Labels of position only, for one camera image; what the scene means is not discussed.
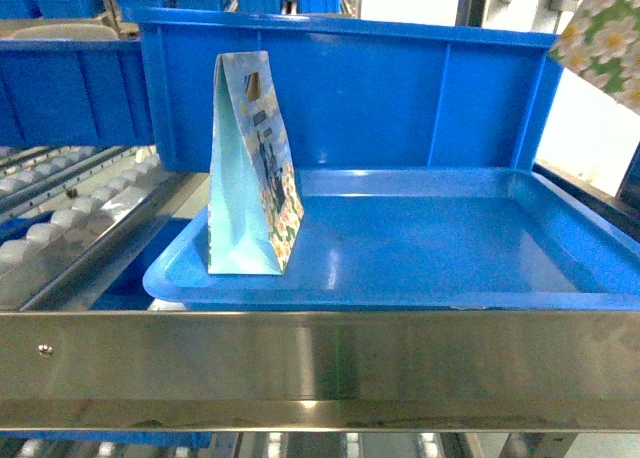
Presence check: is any flower gift bag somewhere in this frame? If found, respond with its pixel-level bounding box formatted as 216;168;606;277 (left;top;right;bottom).
207;51;305;275
549;0;639;113

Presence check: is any roller conveyor track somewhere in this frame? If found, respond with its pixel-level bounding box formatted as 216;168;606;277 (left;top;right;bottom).
1;154;170;311

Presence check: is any blue plastic tray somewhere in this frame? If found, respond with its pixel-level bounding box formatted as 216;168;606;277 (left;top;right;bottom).
143;169;639;312

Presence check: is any large blue bin behind tray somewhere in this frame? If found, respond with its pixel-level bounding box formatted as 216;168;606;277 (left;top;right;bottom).
130;8;562;172

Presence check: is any long blue bin at left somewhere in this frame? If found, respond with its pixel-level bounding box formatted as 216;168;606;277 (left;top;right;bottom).
1;39;154;148

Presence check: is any stainless steel front rail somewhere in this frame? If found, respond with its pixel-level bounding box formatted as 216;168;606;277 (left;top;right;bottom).
1;311;639;432

